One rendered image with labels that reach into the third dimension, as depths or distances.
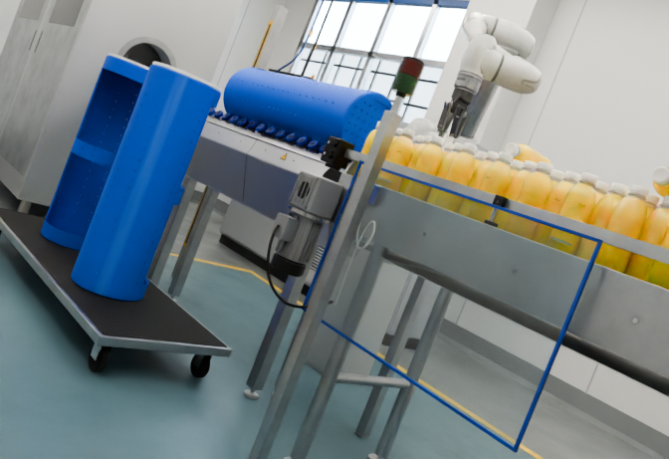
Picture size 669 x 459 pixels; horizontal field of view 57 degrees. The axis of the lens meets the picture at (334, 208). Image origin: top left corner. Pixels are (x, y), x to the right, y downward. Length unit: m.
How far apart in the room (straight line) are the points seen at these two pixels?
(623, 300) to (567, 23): 4.32
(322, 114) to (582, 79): 3.30
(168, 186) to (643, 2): 4.06
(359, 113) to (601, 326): 1.21
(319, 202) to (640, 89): 3.57
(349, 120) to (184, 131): 0.62
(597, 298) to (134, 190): 1.62
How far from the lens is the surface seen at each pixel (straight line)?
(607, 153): 5.01
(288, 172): 2.38
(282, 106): 2.54
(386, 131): 1.73
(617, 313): 1.46
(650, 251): 1.48
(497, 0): 5.68
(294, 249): 1.93
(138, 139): 2.38
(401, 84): 1.75
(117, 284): 2.44
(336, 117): 2.26
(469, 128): 2.98
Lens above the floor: 0.85
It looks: 2 degrees down
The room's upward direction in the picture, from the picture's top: 21 degrees clockwise
